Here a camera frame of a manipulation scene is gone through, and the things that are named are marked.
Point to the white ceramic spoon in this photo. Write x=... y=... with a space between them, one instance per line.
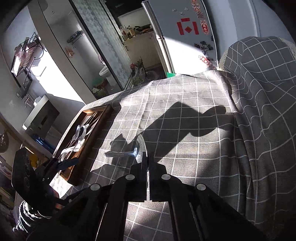
x=76 y=141

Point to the grey checked tablecloth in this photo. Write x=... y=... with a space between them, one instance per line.
x=232 y=129

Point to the white kitchen cabinet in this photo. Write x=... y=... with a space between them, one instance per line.
x=146 y=48

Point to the green and white bag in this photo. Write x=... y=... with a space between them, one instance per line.
x=168 y=75

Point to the black wire wall rack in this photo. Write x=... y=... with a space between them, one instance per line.
x=26 y=53

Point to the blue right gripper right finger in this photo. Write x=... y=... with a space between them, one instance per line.
x=159 y=189

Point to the silver refrigerator with stickers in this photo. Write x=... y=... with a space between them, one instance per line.
x=184 y=34

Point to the white and black box appliance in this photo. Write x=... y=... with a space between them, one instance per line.
x=41 y=118

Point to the white toilet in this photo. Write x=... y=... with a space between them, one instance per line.
x=105 y=73

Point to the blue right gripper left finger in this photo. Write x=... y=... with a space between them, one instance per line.
x=138 y=187

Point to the person's right hand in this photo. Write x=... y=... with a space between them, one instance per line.
x=54 y=199

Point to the brown wooden utensil tray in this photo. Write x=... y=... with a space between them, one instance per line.
x=96 y=118

